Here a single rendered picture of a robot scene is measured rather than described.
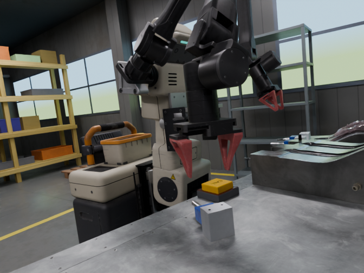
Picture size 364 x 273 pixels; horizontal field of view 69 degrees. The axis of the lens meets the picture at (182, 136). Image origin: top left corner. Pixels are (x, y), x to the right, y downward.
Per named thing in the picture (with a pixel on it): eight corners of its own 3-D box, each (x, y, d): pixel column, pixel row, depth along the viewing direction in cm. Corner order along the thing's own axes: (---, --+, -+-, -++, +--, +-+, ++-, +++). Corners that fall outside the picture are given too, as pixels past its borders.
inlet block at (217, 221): (184, 216, 60) (182, 193, 59) (205, 211, 62) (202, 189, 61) (210, 242, 48) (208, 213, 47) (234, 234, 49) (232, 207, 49)
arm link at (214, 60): (229, 46, 53) (195, 23, 49) (274, 30, 42) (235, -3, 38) (209, 102, 51) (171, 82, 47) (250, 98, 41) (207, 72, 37)
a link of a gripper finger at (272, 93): (287, 105, 106) (275, 85, 108) (283, 106, 100) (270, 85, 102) (273, 114, 110) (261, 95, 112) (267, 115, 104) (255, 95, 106)
